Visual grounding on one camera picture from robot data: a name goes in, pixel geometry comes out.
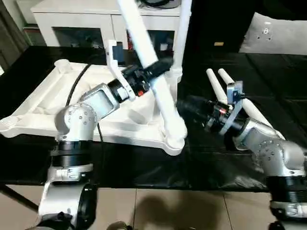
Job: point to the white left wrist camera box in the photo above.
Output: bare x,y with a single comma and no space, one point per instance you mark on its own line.
117,55

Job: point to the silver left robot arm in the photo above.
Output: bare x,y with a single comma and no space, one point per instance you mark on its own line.
79,119

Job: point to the white plastic table top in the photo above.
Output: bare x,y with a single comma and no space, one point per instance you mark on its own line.
36,100

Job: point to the white plastic table leg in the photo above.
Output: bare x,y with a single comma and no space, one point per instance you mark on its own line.
254,107
217,86
168,107
182,36

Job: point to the brown rounded robot part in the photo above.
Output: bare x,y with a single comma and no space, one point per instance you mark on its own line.
120,226

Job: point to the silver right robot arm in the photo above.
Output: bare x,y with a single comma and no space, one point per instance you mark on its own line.
271,148

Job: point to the black cabinet with yellow label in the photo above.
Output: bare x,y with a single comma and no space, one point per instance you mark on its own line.
216,24

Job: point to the white sideboard with glass doors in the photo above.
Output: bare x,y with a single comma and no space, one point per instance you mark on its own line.
79,24

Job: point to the light grey cushion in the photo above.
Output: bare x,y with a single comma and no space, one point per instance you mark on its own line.
275,36

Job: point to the black metal frame bar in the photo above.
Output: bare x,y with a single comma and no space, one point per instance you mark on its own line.
19,196

